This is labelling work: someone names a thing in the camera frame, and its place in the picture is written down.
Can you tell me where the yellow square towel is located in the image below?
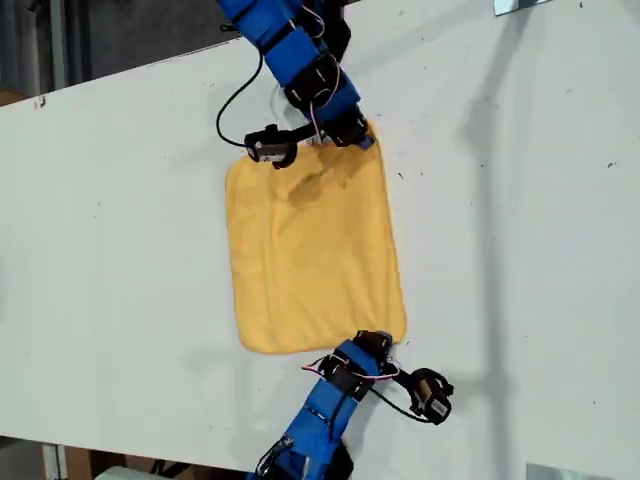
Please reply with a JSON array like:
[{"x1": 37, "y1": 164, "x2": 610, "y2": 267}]
[{"x1": 224, "y1": 118, "x2": 409, "y2": 357}]

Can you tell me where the white plastic container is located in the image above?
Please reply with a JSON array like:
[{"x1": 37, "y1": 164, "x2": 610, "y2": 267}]
[{"x1": 94, "y1": 464, "x2": 157, "y2": 480}]

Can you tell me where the white table leg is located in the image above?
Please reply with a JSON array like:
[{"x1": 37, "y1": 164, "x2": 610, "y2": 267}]
[{"x1": 42, "y1": 442, "x2": 69, "y2": 480}]

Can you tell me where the black camera cable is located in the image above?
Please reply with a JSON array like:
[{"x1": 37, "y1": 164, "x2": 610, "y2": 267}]
[
  {"x1": 215, "y1": 49, "x2": 265, "y2": 149},
  {"x1": 372, "y1": 388, "x2": 434, "y2": 426}
]

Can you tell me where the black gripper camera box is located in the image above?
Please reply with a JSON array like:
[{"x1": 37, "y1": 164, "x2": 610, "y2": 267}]
[
  {"x1": 244, "y1": 123, "x2": 327, "y2": 171},
  {"x1": 387, "y1": 367, "x2": 456, "y2": 427}
]

